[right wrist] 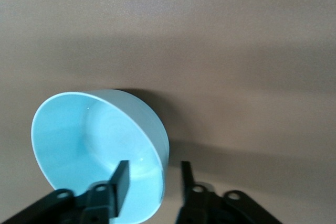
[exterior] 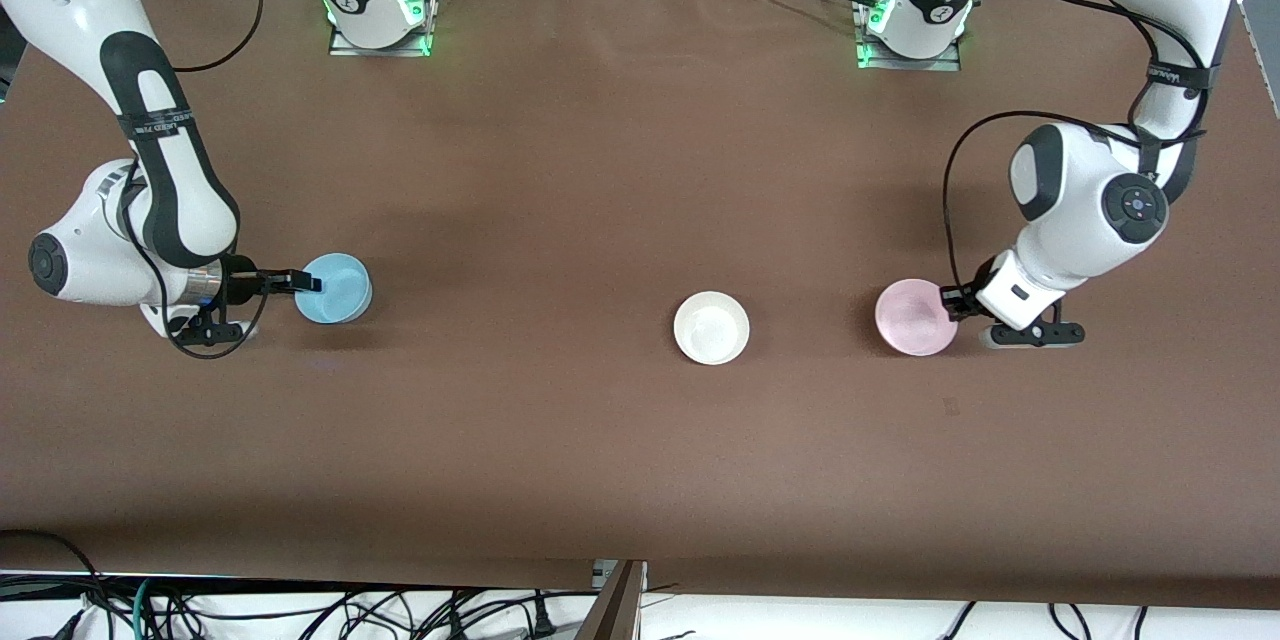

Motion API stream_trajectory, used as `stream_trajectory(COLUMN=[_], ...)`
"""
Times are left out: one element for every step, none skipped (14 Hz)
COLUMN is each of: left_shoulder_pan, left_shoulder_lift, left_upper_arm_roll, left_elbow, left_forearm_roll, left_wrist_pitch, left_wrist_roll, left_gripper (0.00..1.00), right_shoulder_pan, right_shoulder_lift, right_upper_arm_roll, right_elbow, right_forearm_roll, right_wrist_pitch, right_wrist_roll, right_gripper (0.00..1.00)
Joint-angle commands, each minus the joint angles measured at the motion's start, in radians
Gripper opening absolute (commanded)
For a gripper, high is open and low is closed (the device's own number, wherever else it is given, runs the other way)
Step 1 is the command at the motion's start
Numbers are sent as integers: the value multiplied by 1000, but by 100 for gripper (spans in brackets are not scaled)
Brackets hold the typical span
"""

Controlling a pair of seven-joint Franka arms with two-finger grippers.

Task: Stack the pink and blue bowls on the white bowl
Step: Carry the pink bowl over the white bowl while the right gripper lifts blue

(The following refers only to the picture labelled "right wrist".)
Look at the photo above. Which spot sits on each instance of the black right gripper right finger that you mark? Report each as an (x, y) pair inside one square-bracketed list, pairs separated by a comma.
[(204, 205)]

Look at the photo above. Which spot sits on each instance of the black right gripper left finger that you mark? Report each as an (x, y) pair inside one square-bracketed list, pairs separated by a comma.
[(99, 200)]

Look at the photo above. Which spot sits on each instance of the light blue bowl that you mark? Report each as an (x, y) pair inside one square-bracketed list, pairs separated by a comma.
[(78, 140)]

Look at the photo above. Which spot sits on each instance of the brown table cover sheet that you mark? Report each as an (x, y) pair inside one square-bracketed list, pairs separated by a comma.
[(183, 24)]

